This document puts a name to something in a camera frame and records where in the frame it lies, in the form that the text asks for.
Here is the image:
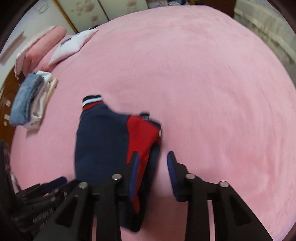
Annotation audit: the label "navy and red sweatshirt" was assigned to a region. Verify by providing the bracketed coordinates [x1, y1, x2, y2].
[75, 95, 162, 232]

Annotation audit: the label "brown wooden headboard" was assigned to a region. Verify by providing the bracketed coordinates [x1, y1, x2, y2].
[0, 68, 24, 146]

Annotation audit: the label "folded white beige garment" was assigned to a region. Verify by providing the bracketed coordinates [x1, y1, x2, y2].
[24, 70, 58, 130]

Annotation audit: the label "folded light blue garment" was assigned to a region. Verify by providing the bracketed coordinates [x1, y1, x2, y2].
[9, 73, 44, 126]

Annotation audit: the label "pink fleece bed sheet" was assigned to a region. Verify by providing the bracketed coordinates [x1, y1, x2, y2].
[11, 6, 295, 240]

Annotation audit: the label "folded pink quilt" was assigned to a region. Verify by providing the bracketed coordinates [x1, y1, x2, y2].
[14, 26, 67, 78]

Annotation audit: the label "white embroidered pillow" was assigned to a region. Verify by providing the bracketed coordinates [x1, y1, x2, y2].
[49, 29, 98, 65]

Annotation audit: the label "floral wardrobe doors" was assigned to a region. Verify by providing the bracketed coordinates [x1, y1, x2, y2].
[53, 0, 149, 33]

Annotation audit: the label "white lace curtain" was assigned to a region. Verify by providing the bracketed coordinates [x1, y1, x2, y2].
[234, 0, 295, 73]

